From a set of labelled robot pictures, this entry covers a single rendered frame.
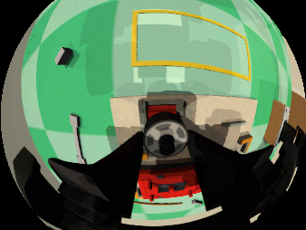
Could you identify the yellow rectangular outline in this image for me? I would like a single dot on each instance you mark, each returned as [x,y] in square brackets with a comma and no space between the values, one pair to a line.
[134,56]

